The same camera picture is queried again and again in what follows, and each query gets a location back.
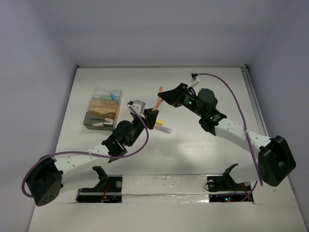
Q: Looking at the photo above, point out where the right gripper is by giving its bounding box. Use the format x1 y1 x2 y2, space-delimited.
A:
157 83 205 118

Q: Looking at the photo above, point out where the orange highlighter pen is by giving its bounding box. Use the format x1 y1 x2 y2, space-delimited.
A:
152 86 163 112

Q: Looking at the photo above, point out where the blue highlighter pen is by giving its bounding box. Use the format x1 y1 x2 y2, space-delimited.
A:
110 93 119 101

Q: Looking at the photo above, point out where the pink highlighter pen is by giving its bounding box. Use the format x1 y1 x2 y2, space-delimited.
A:
102 101 119 106

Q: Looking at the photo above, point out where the small boxed eraser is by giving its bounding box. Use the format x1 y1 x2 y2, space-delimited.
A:
103 117 114 125

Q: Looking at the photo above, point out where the white eraser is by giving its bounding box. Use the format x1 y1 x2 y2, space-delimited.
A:
92 122 104 128

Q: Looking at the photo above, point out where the green highlighter pen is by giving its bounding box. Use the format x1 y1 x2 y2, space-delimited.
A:
98 96 113 101

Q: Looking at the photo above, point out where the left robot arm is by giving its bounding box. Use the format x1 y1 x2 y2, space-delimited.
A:
21 107 159 206

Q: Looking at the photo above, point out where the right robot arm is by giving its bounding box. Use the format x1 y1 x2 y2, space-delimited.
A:
158 83 296 187

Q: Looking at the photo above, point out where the short pencil in tube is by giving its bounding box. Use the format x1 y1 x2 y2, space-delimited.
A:
154 125 172 134

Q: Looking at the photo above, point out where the dark grey plastic container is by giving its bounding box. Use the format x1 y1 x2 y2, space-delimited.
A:
83 112 117 131

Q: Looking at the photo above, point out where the orange plastic container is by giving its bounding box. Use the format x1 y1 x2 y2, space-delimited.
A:
87 98 120 115

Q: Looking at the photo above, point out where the clear plastic container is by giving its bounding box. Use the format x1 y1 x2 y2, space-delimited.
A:
92 87 122 102

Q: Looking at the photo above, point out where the silver foil strip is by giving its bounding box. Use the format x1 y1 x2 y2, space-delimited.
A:
121 174 209 204

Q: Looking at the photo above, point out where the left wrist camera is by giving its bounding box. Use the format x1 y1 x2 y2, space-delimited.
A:
127 100 146 117

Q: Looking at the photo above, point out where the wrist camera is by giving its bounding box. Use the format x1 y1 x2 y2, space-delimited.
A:
188 72 200 88
127 100 146 117

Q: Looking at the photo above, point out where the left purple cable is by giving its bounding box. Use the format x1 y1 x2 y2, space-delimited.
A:
21 107 149 199

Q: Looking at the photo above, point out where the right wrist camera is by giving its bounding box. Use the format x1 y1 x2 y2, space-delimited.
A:
188 72 200 88

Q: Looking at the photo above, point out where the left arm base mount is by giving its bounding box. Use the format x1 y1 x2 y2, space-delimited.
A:
76 166 123 203

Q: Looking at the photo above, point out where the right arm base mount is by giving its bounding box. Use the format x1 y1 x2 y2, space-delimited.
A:
204 175 253 203

